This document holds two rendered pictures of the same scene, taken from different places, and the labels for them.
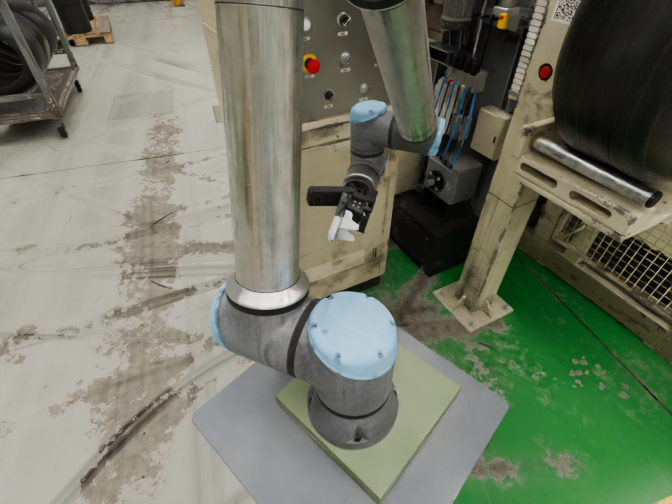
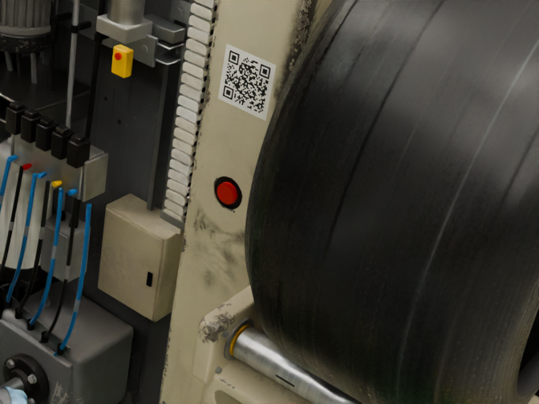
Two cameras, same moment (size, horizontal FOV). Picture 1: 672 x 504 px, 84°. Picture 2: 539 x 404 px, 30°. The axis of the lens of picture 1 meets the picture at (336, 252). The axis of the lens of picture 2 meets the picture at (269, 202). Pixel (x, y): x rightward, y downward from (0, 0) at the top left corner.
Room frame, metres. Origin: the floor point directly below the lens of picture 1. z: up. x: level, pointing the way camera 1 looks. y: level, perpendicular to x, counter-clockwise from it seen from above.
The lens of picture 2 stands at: (0.16, -0.03, 1.72)
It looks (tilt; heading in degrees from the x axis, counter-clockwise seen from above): 30 degrees down; 327
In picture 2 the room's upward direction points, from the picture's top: 11 degrees clockwise
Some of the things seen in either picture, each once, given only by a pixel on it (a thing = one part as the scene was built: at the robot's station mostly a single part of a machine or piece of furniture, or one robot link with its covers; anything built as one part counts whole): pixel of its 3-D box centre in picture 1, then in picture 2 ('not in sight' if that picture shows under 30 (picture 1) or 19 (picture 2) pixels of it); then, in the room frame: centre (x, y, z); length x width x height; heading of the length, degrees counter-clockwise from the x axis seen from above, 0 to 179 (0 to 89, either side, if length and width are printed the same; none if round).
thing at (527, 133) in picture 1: (565, 129); (289, 292); (1.11, -0.71, 0.90); 0.40 x 0.03 x 0.10; 118
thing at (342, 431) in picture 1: (352, 390); not in sight; (0.37, -0.03, 0.69); 0.19 x 0.19 x 0.10
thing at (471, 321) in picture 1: (472, 299); not in sight; (1.17, -0.66, 0.02); 0.27 x 0.27 x 0.04; 28
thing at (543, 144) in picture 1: (588, 167); (347, 403); (0.89, -0.67, 0.90); 0.35 x 0.05 x 0.05; 28
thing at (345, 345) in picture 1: (348, 350); not in sight; (0.38, -0.02, 0.82); 0.17 x 0.15 x 0.18; 66
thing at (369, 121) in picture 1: (371, 128); not in sight; (0.93, -0.09, 0.99); 0.12 x 0.09 x 0.12; 66
